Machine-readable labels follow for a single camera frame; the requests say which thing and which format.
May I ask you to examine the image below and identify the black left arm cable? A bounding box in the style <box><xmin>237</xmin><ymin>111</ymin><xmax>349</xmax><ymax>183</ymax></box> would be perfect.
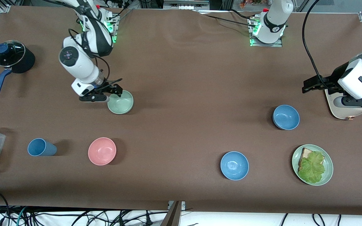
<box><xmin>302</xmin><ymin>0</ymin><xmax>335</xmax><ymax>90</ymax></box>

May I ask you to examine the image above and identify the blue bowl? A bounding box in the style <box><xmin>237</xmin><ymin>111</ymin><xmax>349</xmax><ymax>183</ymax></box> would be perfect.
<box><xmin>272</xmin><ymin>105</ymin><xmax>300</xmax><ymax>130</ymax></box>
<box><xmin>220</xmin><ymin>151</ymin><xmax>250</xmax><ymax>181</ymax></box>

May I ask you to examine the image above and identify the black pot blue handle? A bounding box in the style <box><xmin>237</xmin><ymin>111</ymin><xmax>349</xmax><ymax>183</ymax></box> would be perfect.
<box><xmin>0</xmin><ymin>40</ymin><xmax>36</xmax><ymax>96</ymax></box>

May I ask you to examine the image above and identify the teal cable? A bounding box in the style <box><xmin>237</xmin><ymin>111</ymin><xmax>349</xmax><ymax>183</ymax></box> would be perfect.
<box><xmin>16</xmin><ymin>206</ymin><xmax>28</xmax><ymax>226</ymax></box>

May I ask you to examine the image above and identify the white bread slice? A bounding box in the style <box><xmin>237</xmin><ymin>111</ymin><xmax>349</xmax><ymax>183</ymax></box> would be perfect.
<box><xmin>298</xmin><ymin>148</ymin><xmax>318</xmax><ymax>171</ymax></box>

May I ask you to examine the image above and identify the dark table leg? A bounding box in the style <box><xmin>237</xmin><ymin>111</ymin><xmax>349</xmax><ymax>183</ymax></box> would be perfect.
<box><xmin>160</xmin><ymin>201</ymin><xmax>182</xmax><ymax>226</ymax></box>

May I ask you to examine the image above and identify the green plate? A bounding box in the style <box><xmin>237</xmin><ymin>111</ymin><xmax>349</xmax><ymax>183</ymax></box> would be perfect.
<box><xmin>292</xmin><ymin>144</ymin><xmax>334</xmax><ymax>186</ymax></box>

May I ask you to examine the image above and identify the pink bowl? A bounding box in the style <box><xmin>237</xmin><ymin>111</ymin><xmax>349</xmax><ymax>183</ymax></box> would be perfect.
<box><xmin>88</xmin><ymin>137</ymin><xmax>117</xmax><ymax>166</ymax></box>

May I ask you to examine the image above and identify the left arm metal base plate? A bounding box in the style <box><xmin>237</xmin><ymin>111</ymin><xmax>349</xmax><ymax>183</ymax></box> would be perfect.
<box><xmin>250</xmin><ymin>19</ymin><xmax>283</xmax><ymax>48</ymax></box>

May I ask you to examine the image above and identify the green bowl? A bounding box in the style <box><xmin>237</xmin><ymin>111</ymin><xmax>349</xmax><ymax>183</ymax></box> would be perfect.
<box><xmin>107</xmin><ymin>90</ymin><xmax>134</xmax><ymax>115</ymax></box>

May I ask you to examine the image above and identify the grey metal box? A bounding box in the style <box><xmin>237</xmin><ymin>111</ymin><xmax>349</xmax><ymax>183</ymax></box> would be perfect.
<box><xmin>163</xmin><ymin>0</ymin><xmax>210</xmax><ymax>10</ymax></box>

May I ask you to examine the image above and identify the blue cup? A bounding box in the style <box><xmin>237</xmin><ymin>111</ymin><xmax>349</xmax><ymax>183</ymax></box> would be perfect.
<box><xmin>27</xmin><ymin>138</ymin><xmax>57</xmax><ymax>157</ymax></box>

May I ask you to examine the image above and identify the green lettuce leaf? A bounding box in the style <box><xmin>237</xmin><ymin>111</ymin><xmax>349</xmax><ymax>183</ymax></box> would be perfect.
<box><xmin>298</xmin><ymin>152</ymin><xmax>326</xmax><ymax>184</ymax></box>

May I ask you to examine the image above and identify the black base cable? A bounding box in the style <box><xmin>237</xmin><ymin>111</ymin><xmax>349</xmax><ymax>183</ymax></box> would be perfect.
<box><xmin>194</xmin><ymin>10</ymin><xmax>257</xmax><ymax>26</ymax></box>

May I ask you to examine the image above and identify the cream toaster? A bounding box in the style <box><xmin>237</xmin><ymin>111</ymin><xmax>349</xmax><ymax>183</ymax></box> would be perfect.
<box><xmin>325</xmin><ymin>89</ymin><xmax>362</xmax><ymax>120</ymax></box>

